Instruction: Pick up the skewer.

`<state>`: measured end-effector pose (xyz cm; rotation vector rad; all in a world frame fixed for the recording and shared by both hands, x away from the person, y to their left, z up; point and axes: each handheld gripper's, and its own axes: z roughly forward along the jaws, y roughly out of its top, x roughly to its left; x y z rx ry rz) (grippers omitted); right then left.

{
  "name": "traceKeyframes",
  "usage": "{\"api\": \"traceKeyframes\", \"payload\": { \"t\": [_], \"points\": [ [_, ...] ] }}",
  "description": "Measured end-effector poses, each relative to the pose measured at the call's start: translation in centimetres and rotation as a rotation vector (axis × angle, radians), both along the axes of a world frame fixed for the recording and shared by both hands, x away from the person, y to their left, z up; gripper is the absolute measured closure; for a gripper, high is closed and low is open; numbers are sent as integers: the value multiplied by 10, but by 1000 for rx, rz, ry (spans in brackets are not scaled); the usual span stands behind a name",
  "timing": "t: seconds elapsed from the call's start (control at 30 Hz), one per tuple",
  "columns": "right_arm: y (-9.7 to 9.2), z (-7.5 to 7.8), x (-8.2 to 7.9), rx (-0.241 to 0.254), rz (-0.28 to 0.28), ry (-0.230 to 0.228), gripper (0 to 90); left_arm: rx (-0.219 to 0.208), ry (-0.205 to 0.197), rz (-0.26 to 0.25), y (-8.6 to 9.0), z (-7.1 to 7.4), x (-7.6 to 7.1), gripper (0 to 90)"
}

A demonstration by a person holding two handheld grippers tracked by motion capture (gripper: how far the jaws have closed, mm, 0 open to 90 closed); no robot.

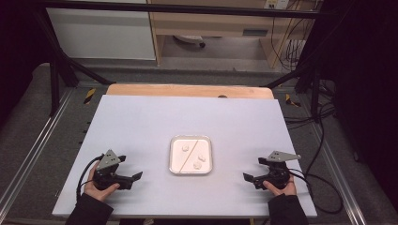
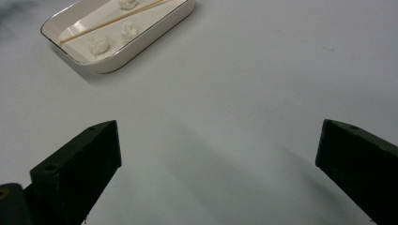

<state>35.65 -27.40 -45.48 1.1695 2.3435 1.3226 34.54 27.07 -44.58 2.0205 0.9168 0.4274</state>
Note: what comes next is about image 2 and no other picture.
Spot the thin bamboo skewer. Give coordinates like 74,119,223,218
59,0,167,45

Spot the white crumbly lump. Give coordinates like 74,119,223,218
88,34,111,56
120,22,141,43
117,0,140,10

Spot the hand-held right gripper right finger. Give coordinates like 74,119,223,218
314,118,398,225

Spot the white rectangular tray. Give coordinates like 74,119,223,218
39,0,196,75

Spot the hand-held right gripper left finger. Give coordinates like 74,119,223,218
23,120,122,225

